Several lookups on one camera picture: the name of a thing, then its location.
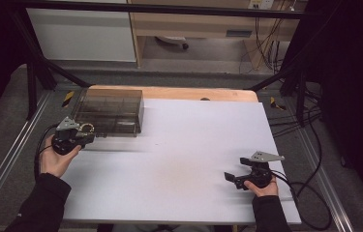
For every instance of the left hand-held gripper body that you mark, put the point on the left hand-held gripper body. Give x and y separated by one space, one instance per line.
66 141

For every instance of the chair castor base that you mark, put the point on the chair castor base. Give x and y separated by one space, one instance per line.
171 40

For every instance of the white cabinet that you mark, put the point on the white cabinet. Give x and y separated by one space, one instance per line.
82 35

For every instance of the light wooden desk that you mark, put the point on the light wooden desk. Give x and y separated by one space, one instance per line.
201 24

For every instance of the dark transparent storage box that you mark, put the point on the dark transparent storage box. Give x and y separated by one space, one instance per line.
111 109

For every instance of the person's left hand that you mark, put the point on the person's left hand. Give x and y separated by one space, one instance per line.
53 161

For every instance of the aluminium floor rail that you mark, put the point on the aluminium floor rail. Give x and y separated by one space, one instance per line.
327 180
11 158

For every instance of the white power strip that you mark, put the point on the white power strip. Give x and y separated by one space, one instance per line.
261 4

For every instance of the person's right hand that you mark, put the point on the person's right hand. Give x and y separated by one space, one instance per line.
263 190

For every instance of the black metal frame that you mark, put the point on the black metal frame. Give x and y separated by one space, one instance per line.
169 8

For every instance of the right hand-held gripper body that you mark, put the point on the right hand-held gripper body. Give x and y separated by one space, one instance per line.
259 170

